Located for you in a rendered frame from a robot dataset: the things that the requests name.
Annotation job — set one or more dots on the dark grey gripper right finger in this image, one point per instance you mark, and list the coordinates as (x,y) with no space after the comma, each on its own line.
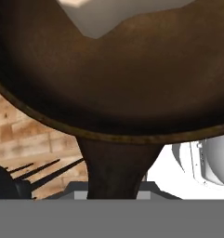
(147,189)

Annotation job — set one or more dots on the white rounded appliance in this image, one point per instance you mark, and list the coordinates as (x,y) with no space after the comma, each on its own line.
(214,161)

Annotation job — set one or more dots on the black hob grate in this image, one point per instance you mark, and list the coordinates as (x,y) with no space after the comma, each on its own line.
(5,184)

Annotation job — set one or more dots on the pale steak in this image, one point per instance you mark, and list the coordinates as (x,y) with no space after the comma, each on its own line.
(116,14)

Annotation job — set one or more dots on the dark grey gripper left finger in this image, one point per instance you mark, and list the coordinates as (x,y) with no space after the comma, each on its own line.
(76,189)

